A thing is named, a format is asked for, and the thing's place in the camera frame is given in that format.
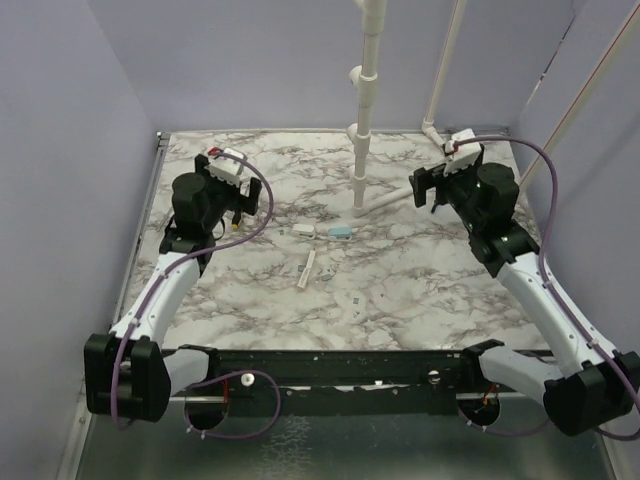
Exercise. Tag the white staple box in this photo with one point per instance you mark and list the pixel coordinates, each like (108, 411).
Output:
(303, 279)

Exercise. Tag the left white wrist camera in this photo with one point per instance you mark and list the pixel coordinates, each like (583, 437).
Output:
(226, 164)

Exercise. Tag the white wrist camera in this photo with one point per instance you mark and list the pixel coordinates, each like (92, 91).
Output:
(459, 157)
(226, 164)

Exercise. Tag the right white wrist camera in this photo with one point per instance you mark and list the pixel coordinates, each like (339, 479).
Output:
(459, 157)

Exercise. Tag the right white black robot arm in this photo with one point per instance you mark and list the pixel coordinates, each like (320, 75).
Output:
(591, 382)

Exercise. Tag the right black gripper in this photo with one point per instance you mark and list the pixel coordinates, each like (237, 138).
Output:
(425, 178)

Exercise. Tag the white PVC pipe frame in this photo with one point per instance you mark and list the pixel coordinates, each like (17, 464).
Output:
(530, 64)

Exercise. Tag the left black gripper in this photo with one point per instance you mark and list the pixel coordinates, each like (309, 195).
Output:
(247, 203)

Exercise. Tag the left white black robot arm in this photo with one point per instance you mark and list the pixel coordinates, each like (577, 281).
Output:
(127, 374)

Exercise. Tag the white stapler base piece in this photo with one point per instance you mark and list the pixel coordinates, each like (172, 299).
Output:
(304, 231)

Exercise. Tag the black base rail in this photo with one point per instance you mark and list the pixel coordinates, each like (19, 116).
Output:
(337, 383)

